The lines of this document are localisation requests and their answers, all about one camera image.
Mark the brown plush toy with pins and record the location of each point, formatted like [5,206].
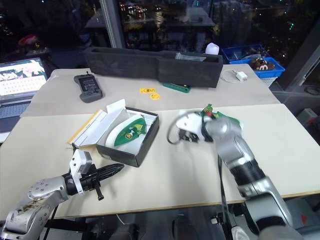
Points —
[262,64]

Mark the open laptop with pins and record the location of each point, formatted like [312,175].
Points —
[20,85]

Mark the yellow rectangular tag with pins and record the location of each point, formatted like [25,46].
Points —
[147,90]

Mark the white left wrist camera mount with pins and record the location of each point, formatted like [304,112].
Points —
[79,162]

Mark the black shoebox with white lid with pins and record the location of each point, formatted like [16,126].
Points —
[140,150]

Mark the yellow round sticker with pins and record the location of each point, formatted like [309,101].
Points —
[155,95]

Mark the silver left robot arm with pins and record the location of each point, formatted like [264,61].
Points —
[37,197]

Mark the green perforated strip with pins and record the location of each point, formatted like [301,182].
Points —
[178,87]

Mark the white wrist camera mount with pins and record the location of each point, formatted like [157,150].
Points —
[79,162]
[190,123]

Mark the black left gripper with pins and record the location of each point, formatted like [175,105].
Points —
[88,180]

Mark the white faceted lamp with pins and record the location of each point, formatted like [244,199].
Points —
[212,48]

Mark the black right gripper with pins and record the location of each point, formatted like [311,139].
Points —
[188,135]

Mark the clear plastic bag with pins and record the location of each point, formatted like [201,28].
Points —
[190,56]

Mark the grey window frame post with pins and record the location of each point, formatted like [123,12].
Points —
[112,22]

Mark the white charger plug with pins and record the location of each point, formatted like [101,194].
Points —
[241,76]

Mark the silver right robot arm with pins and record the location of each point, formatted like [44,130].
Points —
[240,155]

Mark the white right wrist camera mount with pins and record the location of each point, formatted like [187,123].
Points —
[190,123]

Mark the grey handheld controller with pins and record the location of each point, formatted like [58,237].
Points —
[88,86]

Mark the blue plastic crate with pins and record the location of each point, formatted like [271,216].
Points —
[277,70]
[235,51]

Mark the white and green shoe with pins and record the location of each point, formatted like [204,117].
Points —
[220,115]
[130,132]

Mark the white perforated basket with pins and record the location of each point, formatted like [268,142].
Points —
[268,80]

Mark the long black foam box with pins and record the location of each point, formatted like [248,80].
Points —
[140,62]

